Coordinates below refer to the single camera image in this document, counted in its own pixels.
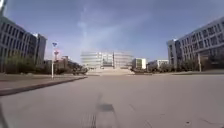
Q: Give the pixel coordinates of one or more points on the pale wide glass building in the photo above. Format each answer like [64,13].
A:
[106,60]

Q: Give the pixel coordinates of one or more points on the pale wide steps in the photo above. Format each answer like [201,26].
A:
[110,71]

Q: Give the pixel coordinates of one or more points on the white small building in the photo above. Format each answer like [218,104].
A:
[139,63]

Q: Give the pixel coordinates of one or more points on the grey paved road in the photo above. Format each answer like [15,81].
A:
[140,98]

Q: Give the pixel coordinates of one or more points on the pale low building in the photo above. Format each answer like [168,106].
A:
[158,63]

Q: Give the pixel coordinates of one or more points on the row of bushes and trees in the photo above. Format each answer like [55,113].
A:
[166,67]

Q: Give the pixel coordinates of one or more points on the dark kerb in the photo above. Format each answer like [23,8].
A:
[40,86]

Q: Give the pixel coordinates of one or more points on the pale pole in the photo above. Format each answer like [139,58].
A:
[199,62]

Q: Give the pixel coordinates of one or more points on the grass strip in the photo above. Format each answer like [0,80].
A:
[23,76]

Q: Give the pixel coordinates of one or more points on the reddish brick sidewalk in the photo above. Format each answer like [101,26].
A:
[23,83]

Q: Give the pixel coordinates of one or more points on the grey office building with windows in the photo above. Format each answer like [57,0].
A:
[203,43]

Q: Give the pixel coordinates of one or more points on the large grey office building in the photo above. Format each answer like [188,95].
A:
[16,43]

